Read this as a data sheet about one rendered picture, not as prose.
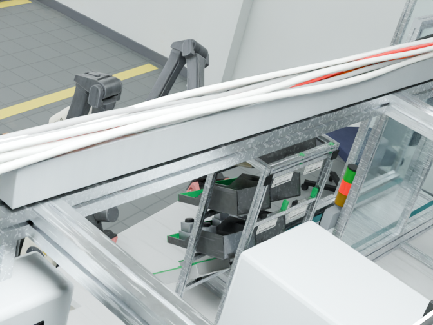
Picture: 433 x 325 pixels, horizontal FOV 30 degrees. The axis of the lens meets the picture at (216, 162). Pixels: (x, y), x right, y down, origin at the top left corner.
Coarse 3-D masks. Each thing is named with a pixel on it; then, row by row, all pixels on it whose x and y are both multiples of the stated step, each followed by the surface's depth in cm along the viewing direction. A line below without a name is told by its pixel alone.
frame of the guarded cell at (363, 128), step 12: (408, 0) 325; (408, 12) 326; (396, 36) 333; (360, 132) 354; (360, 144) 357; (336, 192) 369; (420, 192) 398; (408, 252) 351; (420, 252) 349; (432, 264) 344
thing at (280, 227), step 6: (264, 210) 261; (258, 216) 264; (282, 216) 253; (210, 222) 271; (222, 222) 258; (240, 222) 251; (276, 222) 252; (282, 222) 254; (216, 228) 261; (270, 228) 250; (276, 228) 252; (282, 228) 254; (258, 234) 248; (264, 234) 249; (270, 234) 251; (276, 234) 252; (258, 240) 248; (264, 240) 249
